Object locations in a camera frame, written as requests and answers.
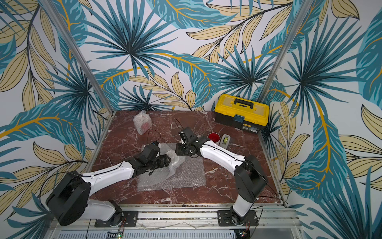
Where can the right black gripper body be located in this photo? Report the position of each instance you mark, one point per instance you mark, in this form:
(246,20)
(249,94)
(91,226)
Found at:
(182,149)

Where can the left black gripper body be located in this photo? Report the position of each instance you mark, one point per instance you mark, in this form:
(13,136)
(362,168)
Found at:
(159,162)

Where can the clear bubble wrap sheet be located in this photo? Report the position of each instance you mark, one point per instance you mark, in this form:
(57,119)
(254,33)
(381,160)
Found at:
(190,174)
(142,122)

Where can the lavender mug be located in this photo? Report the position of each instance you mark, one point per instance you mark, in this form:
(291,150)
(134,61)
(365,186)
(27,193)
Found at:
(175,161)

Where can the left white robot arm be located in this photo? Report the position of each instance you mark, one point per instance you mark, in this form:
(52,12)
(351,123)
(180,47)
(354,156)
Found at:
(70,200)

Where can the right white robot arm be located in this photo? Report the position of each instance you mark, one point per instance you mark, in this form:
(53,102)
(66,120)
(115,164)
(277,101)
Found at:
(249,176)

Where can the white mug red inside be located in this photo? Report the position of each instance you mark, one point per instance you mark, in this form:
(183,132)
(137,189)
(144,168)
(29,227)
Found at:
(216,138)

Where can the small green white box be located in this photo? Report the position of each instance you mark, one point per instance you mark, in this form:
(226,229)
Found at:
(225,140)

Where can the yellow black toolbox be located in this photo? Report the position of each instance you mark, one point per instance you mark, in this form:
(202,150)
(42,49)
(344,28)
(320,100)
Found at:
(242,114)

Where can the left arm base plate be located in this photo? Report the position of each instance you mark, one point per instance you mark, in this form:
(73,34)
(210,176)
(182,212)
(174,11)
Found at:
(121,219)

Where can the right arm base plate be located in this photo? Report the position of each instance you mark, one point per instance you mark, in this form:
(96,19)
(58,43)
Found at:
(228,218)

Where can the front aluminium rail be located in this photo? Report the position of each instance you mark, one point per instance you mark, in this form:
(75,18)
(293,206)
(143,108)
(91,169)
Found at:
(187,222)

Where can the left aluminium frame post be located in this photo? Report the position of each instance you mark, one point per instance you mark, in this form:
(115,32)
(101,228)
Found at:
(73,47)

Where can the aluminium frame post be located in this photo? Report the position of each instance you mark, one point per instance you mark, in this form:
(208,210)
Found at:
(73,47)
(297,22)

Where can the right aluminium frame post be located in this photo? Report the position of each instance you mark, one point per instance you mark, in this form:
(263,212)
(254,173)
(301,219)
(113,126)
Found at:
(297,22)

